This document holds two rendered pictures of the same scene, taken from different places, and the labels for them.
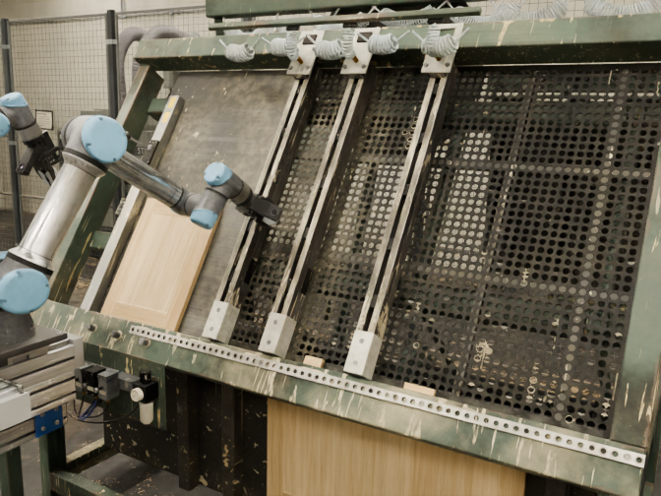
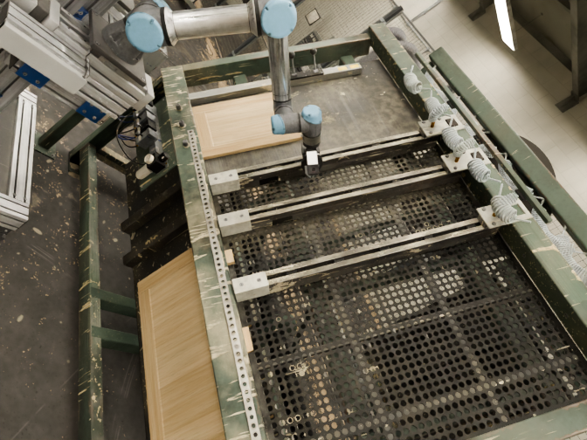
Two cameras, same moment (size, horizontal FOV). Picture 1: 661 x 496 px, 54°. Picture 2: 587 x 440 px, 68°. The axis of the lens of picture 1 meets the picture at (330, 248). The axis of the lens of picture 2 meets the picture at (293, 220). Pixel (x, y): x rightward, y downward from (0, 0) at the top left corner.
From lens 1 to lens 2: 0.36 m
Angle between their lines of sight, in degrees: 8
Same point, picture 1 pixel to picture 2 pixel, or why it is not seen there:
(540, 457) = not seen: outside the picture
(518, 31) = (552, 259)
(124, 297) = (210, 115)
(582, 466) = not seen: outside the picture
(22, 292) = (141, 31)
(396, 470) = (196, 354)
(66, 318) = (177, 89)
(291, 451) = (175, 278)
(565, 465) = not seen: outside the picture
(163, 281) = (232, 132)
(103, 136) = (279, 15)
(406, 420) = (219, 342)
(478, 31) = (533, 231)
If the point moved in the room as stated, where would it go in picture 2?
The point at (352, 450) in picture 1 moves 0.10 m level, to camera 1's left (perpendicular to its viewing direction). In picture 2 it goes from (194, 317) to (183, 297)
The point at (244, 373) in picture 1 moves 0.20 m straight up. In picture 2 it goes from (197, 216) to (235, 190)
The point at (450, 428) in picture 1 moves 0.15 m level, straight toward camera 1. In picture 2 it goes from (229, 376) to (202, 388)
